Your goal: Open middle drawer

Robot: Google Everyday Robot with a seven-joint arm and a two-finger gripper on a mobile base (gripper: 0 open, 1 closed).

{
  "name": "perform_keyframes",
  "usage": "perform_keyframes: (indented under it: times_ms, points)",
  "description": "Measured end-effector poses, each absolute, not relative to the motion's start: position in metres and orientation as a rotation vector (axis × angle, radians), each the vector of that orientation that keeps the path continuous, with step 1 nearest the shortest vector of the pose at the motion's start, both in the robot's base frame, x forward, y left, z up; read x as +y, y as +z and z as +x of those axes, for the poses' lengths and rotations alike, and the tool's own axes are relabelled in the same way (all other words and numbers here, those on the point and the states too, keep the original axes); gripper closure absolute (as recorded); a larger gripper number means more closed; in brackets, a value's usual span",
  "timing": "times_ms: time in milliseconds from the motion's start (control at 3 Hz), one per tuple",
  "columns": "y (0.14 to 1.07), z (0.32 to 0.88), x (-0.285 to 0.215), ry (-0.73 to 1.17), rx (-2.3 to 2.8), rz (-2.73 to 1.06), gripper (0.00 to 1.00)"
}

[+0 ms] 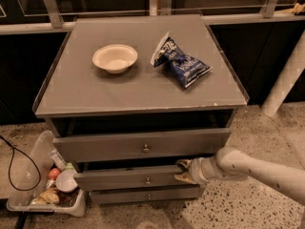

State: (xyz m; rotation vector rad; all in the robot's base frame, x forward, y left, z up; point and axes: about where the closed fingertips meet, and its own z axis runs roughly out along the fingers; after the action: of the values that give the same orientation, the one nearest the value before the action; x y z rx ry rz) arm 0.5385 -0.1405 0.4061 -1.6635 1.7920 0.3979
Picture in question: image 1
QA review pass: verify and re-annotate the black cable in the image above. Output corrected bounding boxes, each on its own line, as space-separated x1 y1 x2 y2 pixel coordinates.
0 135 42 192

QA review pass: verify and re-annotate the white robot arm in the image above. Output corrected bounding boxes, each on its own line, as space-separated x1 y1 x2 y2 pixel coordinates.
174 32 305 205

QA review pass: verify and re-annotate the blue chip bag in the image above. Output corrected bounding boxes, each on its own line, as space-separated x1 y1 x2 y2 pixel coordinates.
151 33 212 89

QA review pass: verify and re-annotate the clear plastic bin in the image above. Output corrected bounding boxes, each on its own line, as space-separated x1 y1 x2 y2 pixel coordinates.
7 131 86 217

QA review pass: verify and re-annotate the yellow snack wrapper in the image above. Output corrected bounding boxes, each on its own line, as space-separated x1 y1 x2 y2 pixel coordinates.
31 188 60 205

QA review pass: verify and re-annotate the grey drawer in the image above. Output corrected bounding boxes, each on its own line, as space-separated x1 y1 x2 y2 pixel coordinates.
53 128 231 162
90 185 204 205
74 165 186 191

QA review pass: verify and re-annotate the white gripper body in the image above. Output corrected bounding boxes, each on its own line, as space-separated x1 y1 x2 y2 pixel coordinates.
189 157 215 185

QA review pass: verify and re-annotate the metal railing frame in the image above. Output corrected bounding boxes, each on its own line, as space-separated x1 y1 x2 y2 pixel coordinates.
0 0 305 35

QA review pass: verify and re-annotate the grey top drawer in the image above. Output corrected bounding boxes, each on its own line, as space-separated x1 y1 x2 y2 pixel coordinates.
53 128 231 162

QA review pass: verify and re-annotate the white tube bottle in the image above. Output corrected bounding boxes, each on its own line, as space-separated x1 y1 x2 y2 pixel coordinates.
49 150 66 171

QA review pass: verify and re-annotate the small white bowl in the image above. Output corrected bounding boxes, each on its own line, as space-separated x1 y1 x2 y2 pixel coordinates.
55 170 77 193

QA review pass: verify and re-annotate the red apple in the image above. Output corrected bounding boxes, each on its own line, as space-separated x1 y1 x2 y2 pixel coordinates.
48 168 61 180

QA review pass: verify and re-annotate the grey drawer cabinet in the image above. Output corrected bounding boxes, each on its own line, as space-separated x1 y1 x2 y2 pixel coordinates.
32 13 250 206

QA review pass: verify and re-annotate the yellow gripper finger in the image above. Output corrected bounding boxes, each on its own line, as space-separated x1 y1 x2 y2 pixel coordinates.
174 172 195 184
175 158 192 170

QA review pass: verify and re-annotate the grey bottom drawer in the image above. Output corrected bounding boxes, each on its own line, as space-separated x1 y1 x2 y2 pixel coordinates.
90 185 204 205

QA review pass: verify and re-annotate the white paper bowl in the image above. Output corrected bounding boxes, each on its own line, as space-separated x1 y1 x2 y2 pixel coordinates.
92 44 138 73

